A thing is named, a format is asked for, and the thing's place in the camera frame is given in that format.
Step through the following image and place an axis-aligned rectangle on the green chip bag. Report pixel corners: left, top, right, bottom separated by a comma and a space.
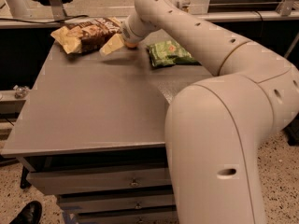
147, 40, 197, 67

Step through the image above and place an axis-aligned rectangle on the small shiny clutter object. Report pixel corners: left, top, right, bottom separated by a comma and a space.
13, 85, 30, 99

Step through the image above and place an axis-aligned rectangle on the metal railing bar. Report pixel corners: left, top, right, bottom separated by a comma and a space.
0, 10, 299, 29

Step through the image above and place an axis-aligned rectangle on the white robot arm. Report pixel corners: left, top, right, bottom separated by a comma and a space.
121, 0, 299, 224

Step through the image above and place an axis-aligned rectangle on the grey drawer cabinet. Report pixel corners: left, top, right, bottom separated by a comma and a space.
3, 45, 210, 224

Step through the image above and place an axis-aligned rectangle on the black cable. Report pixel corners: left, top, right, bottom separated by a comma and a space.
0, 14, 90, 25

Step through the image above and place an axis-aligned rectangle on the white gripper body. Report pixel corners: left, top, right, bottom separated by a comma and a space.
121, 12, 156, 43

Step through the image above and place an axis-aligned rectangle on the brown chip bag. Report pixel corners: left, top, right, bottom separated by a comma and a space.
50, 17, 121, 54

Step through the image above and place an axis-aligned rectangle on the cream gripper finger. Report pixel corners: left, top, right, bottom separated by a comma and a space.
99, 34, 124, 56

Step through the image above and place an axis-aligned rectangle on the orange fruit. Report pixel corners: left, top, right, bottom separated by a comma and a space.
124, 40, 138, 49

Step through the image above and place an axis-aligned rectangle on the black shoe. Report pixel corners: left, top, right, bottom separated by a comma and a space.
9, 201, 42, 224

